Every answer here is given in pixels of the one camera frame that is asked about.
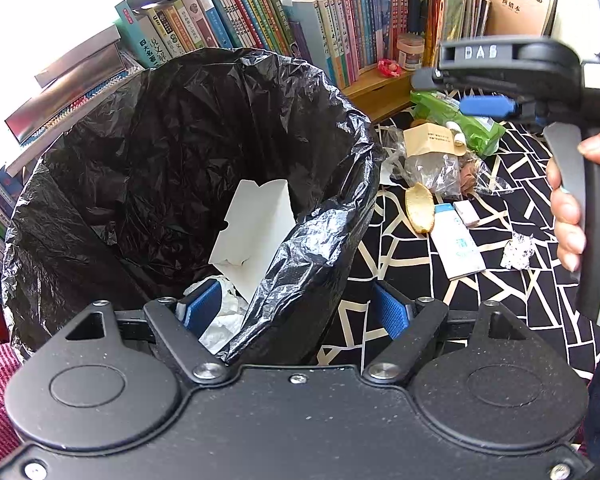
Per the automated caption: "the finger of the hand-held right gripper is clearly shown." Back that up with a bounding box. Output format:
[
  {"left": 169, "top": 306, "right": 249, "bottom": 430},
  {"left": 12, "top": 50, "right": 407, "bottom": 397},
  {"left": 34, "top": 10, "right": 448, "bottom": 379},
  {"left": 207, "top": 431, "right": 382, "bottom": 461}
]
[
  {"left": 411, "top": 67, "right": 481, "bottom": 93},
  {"left": 459, "top": 95, "right": 547, "bottom": 122}
]

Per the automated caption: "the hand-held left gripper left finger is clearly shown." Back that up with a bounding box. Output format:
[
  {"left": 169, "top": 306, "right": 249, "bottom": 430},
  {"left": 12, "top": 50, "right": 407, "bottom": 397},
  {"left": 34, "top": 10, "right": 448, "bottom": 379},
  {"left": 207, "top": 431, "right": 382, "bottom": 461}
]
[{"left": 64, "top": 280, "right": 231, "bottom": 386}]

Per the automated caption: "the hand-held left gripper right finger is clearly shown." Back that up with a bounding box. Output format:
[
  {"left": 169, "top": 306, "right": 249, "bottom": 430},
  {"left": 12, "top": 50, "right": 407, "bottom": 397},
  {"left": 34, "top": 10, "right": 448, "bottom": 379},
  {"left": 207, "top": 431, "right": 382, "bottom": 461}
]
[{"left": 362, "top": 280, "right": 528, "bottom": 386}]

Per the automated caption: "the green wet wipes pack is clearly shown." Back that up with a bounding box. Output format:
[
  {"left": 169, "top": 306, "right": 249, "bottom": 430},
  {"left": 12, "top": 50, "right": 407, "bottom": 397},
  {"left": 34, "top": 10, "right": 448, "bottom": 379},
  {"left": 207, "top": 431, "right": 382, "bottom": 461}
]
[{"left": 410, "top": 89, "right": 507, "bottom": 157}]

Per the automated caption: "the small white roll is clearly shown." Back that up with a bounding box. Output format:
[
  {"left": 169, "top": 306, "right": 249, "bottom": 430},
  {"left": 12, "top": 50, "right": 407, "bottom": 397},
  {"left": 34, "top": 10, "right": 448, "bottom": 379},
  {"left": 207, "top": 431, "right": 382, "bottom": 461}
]
[{"left": 442, "top": 121, "right": 467, "bottom": 147}]

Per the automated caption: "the brown paper packet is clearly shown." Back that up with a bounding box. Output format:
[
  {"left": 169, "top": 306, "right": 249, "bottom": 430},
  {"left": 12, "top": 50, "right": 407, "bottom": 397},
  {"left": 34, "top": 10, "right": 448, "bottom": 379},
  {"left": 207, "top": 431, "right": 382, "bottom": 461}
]
[{"left": 402, "top": 122, "right": 467, "bottom": 158}]

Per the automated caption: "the clear plastic bag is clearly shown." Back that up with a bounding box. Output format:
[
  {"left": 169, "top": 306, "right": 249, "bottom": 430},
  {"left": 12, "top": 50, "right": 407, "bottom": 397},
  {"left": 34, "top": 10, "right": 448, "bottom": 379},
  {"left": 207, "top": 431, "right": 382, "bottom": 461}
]
[{"left": 380, "top": 125, "right": 481, "bottom": 198}]

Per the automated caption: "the white and blue carton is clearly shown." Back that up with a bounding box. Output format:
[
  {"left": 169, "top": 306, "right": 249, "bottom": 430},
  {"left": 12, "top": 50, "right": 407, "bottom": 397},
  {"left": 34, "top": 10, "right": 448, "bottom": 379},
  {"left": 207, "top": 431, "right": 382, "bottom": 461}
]
[{"left": 430, "top": 203, "right": 486, "bottom": 281}]

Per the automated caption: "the orange peel piece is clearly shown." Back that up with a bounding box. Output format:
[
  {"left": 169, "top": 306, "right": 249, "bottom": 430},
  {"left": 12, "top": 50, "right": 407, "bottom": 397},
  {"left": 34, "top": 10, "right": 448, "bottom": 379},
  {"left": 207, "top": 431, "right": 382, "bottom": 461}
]
[{"left": 405, "top": 182, "right": 437, "bottom": 235}]

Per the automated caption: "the small white box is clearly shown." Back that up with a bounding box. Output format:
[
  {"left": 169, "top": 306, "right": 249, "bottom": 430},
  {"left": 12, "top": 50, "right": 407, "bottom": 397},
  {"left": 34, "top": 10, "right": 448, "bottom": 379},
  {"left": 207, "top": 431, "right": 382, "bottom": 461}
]
[{"left": 452, "top": 200, "right": 482, "bottom": 228}]

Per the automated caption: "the silver foil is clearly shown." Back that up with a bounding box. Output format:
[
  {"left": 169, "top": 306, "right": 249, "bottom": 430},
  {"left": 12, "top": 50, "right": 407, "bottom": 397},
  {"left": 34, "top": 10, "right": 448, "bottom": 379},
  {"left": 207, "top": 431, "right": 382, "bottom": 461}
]
[{"left": 500, "top": 233, "right": 536, "bottom": 271}]

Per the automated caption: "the black plastic trash bag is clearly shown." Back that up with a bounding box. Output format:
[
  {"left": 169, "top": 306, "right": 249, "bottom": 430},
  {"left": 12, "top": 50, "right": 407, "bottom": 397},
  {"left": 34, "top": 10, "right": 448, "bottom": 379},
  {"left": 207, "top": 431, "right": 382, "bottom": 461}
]
[{"left": 2, "top": 47, "right": 381, "bottom": 366}]

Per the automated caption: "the person's right hand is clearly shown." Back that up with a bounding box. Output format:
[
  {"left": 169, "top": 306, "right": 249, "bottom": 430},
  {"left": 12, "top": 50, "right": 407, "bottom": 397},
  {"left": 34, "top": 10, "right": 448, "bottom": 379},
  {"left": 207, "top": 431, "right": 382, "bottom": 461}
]
[{"left": 546, "top": 122, "right": 600, "bottom": 273}]

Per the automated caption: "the white crumpled tissue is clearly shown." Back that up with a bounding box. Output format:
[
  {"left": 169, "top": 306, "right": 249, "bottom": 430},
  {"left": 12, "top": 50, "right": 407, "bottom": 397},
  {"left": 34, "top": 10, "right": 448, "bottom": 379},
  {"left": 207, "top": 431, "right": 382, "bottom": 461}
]
[{"left": 182, "top": 275, "right": 251, "bottom": 353}]

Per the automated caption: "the small white jar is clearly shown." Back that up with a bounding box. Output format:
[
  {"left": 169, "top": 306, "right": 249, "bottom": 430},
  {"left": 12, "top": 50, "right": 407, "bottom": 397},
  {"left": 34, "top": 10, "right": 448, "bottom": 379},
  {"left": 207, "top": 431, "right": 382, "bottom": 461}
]
[{"left": 396, "top": 34, "right": 426, "bottom": 71}]

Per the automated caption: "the wooden desk shelf with drawers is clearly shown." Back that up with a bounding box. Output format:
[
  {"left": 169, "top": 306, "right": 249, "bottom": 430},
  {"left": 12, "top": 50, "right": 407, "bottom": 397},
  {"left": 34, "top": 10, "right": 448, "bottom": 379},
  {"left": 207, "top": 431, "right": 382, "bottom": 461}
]
[{"left": 340, "top": 62, "right": 431, "bottom": 123}]

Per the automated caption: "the brown cover notebook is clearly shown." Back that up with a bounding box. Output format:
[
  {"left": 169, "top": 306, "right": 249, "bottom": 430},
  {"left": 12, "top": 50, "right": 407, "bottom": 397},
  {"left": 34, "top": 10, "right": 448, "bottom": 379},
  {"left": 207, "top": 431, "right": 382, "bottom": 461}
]
[{"left": 480, "top": 0, "right": 558, "bottom": 38}]

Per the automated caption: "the row of thin colourful books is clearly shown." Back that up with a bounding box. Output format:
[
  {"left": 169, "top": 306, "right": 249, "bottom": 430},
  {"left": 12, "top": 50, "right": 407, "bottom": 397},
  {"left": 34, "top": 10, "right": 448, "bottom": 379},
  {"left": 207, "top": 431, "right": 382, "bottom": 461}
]
[{"left": 422, "top": 0, "right": 492, "bottom": 66}]

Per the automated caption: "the white paper box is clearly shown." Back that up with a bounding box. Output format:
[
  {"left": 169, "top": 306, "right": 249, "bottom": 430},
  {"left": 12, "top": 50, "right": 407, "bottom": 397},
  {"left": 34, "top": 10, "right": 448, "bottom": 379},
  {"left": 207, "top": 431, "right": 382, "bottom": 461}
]
[{"left": 208, "top": 178, "right": 297, "bottom": 306}]

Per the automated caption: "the black white patterned cloth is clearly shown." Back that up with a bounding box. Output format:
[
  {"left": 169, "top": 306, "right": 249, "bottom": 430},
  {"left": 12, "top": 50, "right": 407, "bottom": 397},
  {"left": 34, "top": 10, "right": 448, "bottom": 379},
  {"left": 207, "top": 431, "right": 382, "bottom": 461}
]
[{"left": 315, "top": 105, "right": 600, "bottom": 386}]

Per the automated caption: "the stack of lying books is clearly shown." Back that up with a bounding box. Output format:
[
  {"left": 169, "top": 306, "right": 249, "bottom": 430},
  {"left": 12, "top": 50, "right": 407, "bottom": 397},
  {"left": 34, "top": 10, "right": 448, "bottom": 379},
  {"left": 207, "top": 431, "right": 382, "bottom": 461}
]
[{"left": 5, "top": 25, "right": 146, "bottom": 176}]

